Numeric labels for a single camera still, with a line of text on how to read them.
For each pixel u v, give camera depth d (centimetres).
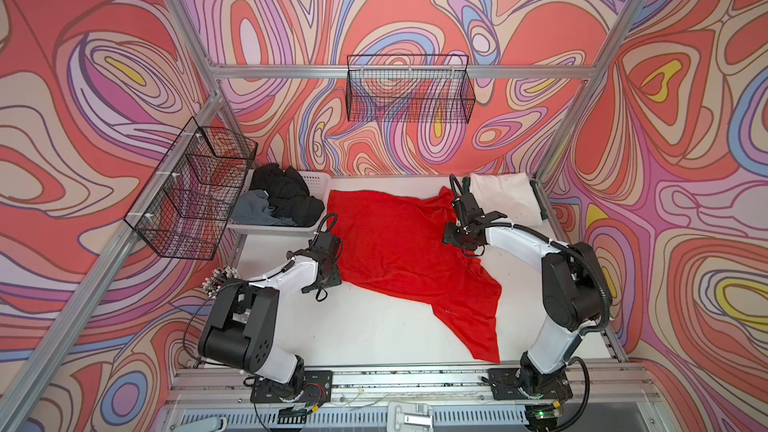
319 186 110
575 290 48
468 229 69
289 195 101
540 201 113
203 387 75
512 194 108
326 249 73
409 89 96
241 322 46
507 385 73
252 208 98
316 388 72
